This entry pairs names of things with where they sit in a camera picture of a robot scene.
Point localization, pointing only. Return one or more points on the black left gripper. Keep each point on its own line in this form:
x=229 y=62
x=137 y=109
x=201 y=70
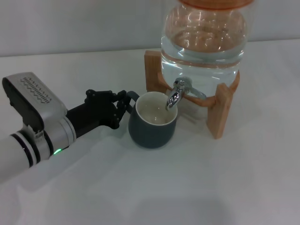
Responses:
x=93 y=117

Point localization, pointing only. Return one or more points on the black ceramic cup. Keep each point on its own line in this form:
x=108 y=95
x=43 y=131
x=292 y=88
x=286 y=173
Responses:
x=150 y=133

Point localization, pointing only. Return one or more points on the chrome faucet tap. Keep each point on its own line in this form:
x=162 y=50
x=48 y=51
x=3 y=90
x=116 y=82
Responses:
x=174 y=97

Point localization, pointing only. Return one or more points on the wooden dispenser stand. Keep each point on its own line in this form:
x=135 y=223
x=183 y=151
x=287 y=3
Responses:
x=153 y=77

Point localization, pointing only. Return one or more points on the glass water dispenser jar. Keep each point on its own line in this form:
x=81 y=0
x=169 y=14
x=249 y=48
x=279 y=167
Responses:
x=204 y=51

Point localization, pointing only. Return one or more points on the orange dispenser lid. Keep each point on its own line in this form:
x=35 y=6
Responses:
x=215 y=4

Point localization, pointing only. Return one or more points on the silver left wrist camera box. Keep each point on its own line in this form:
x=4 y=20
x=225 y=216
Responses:
x=32 y=98

